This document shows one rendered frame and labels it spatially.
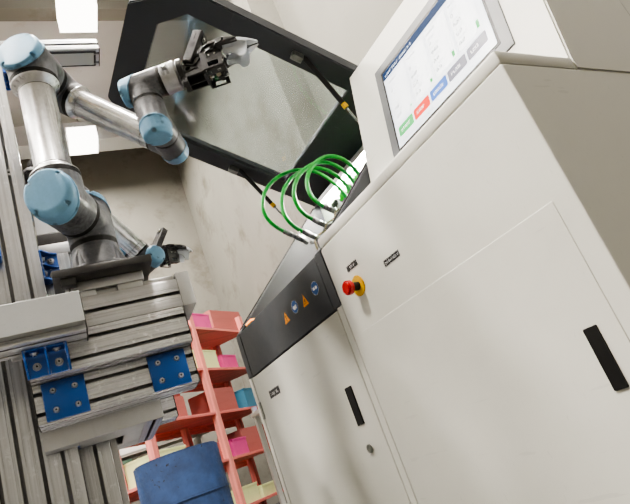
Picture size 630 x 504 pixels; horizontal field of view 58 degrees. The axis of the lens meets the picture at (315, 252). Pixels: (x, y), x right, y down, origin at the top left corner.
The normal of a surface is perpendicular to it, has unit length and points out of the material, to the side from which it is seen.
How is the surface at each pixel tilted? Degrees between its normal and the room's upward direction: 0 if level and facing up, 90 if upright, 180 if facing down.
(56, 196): 98
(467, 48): 76
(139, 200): 90
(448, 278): 90
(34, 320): 90
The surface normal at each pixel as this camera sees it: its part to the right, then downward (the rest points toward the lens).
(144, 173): 0.32, -0.44
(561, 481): -0.84, 0.12
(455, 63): -0.89, -0.09
